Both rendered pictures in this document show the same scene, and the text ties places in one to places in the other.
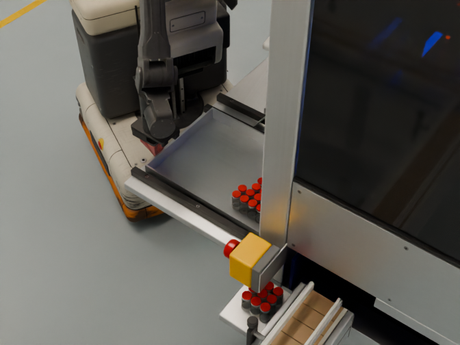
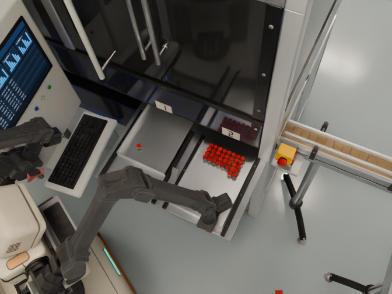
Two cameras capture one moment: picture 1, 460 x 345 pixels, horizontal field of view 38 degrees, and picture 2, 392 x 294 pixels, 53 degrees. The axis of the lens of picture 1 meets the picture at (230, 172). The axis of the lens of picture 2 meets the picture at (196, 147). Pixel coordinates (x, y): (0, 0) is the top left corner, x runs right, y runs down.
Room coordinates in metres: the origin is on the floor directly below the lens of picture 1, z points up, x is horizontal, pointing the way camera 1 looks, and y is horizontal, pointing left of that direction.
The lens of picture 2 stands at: (1.18, 0.64, 2.57)
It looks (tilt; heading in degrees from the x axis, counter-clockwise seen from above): 63 degrees down; 267
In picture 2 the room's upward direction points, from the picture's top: 8 degrees counter-clockwise
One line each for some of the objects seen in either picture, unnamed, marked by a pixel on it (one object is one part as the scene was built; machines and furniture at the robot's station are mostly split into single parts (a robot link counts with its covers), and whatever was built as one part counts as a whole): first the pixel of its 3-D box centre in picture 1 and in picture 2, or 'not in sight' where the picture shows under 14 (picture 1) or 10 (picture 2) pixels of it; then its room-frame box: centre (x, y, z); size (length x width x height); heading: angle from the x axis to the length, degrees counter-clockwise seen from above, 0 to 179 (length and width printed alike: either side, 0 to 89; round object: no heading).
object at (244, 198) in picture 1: (264, 184); (220, 165); (1.04, -0.08, 0.90); 0.18 x 0.02 x 0.05; 143
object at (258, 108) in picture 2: not in sight; (261, 93); (0.89, -0.11, 1.40); 0.04 x 0.01 x 0.80; 143
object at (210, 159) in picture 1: (234, 170); (212, 182); (1.09, -0.01, 0.90); 0.34 x 0.26 x 0.04; 53
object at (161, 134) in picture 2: not in sight; (158, 135); (1.30, -0.30, 0.90); 0.34 x 0.26 x 0.04; 53
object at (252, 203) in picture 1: (272, 188); (222, 161); (1.03, -0.10, 0.90); 0.18 x 0.02 x 0.05; 143
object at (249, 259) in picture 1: (253, 261); (286, 152); (0.76, -0.05, 0.99); 0.08 x 0.07 x 0.07; 53
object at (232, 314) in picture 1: (264, 311); (289, 158); (0.72, -0.07, 0.87); 0.14 x 0.13 x 0.02; 53
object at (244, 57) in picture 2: not in sight; (212, 53); (1.03, -0.23, 1.50); 0.43 x 0.01 x 0.59; 143
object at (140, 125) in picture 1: (154, 120); (208, 216); (1.14, 0.18, 1.01); 0.10 x 0.07 x 0.07; 53
